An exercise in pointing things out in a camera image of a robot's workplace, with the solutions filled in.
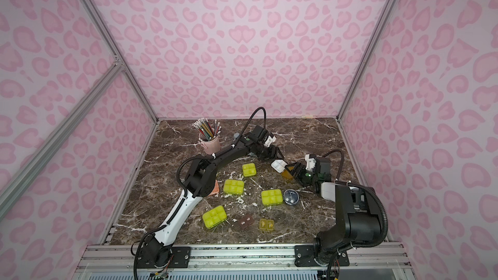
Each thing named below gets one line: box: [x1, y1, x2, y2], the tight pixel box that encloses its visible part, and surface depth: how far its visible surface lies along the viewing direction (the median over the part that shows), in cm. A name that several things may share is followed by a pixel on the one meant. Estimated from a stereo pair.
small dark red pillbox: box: [238, 215, 255, 230], surface depth 82 cm
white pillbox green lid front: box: [202, 205, 227, 229], surface depth 84 cm
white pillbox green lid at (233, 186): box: [223, 178, 245, 196], surface depth 93 cm
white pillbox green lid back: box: [241, 162, 257, 177], surface depth 100 cm
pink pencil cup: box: [198, 132, 222, 155], surface depth 100 cm
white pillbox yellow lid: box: [270, 159, 294, 180], surface depth 100 cm
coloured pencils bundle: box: [193, 117, 222, 141], surface depth 100 cm
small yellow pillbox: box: [259, 218, 275, 231], surface depth 81 cm
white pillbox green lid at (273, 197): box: [261, 189, 284, 206], surface depth 90 cm
